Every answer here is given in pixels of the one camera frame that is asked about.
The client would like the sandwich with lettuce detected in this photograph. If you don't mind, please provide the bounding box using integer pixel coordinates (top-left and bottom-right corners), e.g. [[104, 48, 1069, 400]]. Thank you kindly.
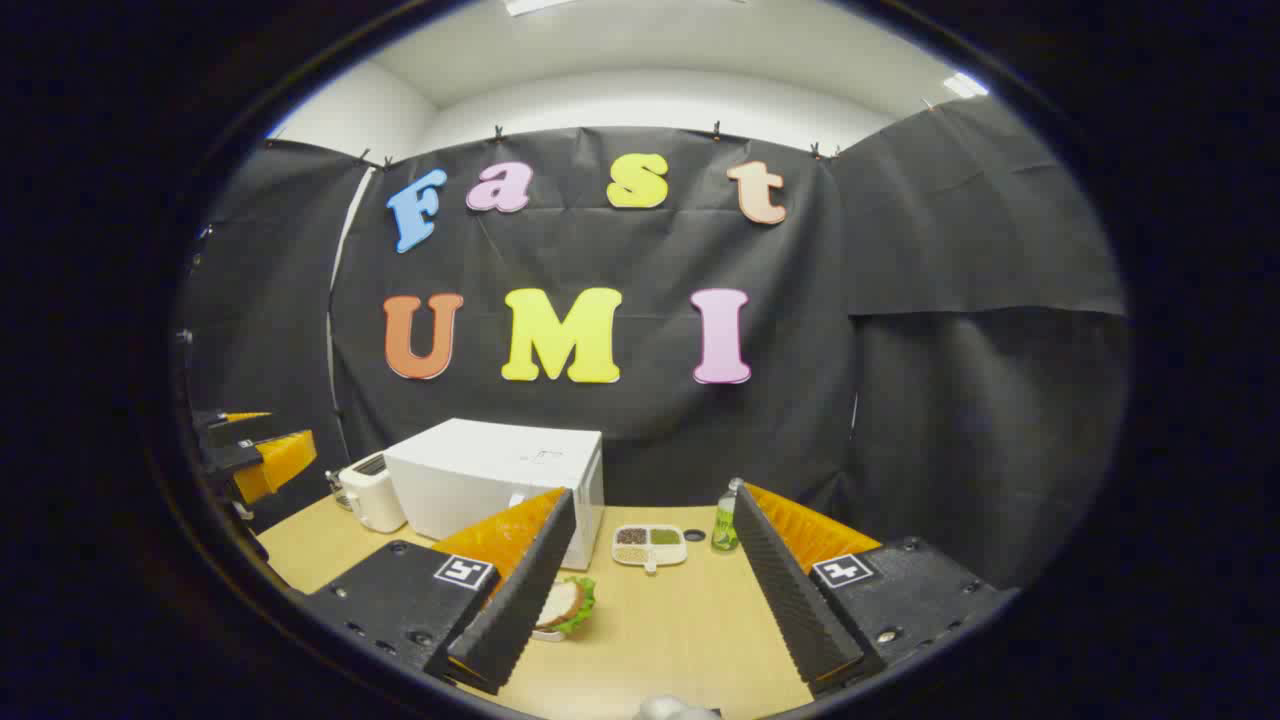
[[535, 575, 598, 637]]

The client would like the white divided dish of grains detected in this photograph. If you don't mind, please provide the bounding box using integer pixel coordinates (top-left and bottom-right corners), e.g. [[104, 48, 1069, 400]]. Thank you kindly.
[[612, 524, 689, 575]]

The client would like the green drink bottle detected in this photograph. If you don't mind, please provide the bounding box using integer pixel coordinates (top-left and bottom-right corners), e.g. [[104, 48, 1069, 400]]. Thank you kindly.
[[711, 477, 746, 553]]

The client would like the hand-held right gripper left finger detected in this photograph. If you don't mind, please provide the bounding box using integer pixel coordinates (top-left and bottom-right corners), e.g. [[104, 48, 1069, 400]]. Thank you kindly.
[[288, 487, 579, 696]]

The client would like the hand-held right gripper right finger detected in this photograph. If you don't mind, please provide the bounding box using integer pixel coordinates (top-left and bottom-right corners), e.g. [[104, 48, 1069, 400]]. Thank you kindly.
[[732, 481, 1021, 696]]

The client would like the white toaster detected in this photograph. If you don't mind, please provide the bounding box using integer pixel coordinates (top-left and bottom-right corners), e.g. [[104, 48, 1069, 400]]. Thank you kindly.
[[338, 452, 408, 534]]

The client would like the black backdrop cloth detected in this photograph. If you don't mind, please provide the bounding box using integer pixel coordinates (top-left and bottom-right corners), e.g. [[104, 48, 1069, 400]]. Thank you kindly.
[[180, 95, 1131, 591]]

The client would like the white microwave oven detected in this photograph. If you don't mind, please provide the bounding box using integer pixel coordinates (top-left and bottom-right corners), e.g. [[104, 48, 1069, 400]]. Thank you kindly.
[[383, 418, 605, 571]]

